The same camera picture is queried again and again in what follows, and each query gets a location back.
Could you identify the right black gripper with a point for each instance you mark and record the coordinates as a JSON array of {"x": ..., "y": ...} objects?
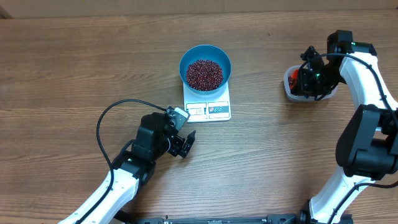
[{"x": 303, "y": 89}]

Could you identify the clear plastic container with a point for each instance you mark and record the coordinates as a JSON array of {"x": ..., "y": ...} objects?
[{"x": 301, "y": 98}]

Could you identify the beans in blue bowl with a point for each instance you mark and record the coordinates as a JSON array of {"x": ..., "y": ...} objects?
[{"x": 204, "y": 75}]

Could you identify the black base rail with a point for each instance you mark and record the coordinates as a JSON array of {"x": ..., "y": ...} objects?
[{"x": 269, "y": 219}]

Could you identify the red adzuki beans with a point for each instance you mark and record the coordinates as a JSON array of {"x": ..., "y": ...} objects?
[{"x": 291, "y": 84}]

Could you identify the blue bowl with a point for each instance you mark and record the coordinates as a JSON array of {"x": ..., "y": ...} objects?
[{"x": 205, "y": 52}]

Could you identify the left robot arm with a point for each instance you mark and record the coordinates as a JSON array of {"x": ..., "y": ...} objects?
[{"x": 135, "y": 165}]

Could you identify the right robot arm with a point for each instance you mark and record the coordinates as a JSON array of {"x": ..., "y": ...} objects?
[{"x": 367, "y": 148}]

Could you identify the white digital kitchen scale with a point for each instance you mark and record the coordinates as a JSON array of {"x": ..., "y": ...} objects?
[{"x": 206, "y": 107}]

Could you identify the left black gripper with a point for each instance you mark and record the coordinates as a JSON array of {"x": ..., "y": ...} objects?
[{"x": 175, "y": 146}]

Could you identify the red scoop blue handle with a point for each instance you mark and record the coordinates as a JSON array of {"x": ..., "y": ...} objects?
[{"x": 294, "y": 75}]

